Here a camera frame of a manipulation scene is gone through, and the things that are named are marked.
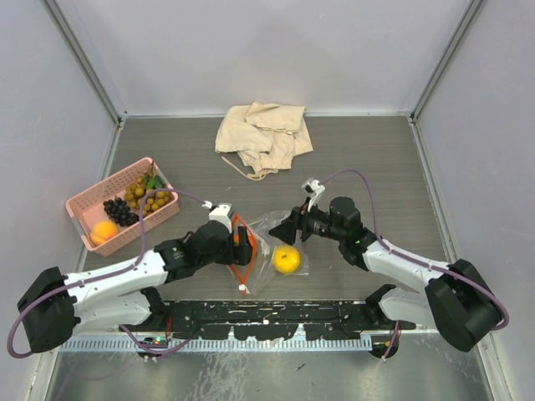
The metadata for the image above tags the pink plastic basket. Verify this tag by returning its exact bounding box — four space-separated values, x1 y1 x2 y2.
65 157 180 256

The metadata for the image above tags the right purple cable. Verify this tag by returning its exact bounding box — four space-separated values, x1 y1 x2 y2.
319 169 511 360

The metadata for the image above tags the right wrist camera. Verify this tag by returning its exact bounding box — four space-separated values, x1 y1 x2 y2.
302 178 325 211

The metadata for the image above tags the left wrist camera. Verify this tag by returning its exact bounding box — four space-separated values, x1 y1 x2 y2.
201 200 234 233

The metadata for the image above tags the fake lemon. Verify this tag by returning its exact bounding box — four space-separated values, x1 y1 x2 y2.
273 245 301 275

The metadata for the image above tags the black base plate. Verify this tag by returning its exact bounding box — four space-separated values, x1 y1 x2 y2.
128 301 395 341

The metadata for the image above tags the fake black grape bunch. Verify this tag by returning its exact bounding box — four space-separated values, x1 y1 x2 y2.
102 197 140 227

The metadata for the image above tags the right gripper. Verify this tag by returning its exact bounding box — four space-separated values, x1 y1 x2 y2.
268 196 344 246

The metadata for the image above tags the fake brown longan bunch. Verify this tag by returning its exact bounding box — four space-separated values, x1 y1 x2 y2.
123 162 171 216

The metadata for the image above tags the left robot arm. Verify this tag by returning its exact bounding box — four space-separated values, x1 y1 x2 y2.
17 221 257 353

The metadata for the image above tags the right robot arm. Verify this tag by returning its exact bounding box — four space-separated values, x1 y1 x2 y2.
269 197 508 352

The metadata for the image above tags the grey slotted cable duct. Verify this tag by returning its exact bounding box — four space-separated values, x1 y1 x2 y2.
59 335 373 353

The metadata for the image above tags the beige cloth drawstring bag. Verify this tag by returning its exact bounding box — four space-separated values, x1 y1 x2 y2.
215 102 313 181

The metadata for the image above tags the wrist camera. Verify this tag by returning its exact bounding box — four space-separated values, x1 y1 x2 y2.
302 178 325 211
201 200 234 233

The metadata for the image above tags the clear zip top bag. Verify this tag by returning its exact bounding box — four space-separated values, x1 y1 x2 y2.
228 211 309 296

